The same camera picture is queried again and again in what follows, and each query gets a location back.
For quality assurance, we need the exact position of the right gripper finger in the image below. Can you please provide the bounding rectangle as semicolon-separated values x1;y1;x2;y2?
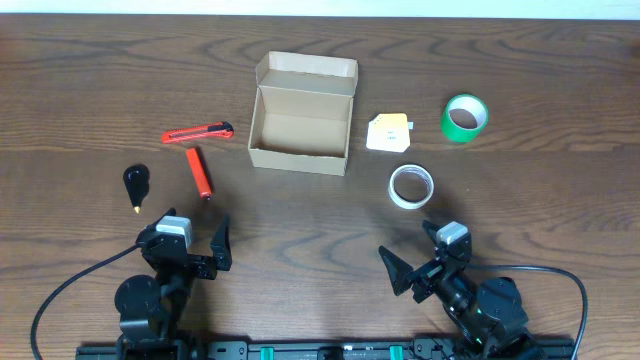
422;220;440;244
378;246;414;296

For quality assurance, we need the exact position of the red marker pen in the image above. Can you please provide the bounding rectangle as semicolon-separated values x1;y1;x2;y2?
186;148;213;200

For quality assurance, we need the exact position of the black bulb-shaped glue pen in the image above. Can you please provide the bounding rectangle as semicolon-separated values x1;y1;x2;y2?
123;164;150;214

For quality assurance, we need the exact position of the white tape roll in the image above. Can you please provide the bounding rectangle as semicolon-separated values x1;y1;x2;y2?
388;164;435;210

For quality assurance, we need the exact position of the red utility knife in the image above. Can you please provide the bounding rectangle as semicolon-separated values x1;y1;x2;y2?
161;122;235;144

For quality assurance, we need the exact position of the yellow white sticky note pad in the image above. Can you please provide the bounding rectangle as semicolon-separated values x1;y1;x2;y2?
366;113;413;153

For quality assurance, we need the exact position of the green tape roll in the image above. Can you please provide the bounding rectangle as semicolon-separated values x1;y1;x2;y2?
440;94;490;143

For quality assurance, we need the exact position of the brown cardboard box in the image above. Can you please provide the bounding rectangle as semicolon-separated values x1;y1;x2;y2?
248;51;358;176

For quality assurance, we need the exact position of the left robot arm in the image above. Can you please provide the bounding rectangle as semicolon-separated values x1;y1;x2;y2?
114;209;232;359

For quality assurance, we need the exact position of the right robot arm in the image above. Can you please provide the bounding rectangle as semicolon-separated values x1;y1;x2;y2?
379;220;548;359

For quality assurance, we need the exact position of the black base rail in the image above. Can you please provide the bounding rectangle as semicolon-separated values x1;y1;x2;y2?
74;338;576;360

